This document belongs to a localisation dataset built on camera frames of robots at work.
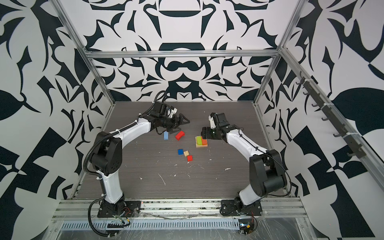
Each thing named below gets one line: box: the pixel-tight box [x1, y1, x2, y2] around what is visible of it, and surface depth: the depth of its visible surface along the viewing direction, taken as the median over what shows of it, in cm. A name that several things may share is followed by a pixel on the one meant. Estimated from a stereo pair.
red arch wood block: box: [175, 130, 186, 141], surface depth 101 cm
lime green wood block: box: [196, 136, 203, 146], surface depth 98 cm
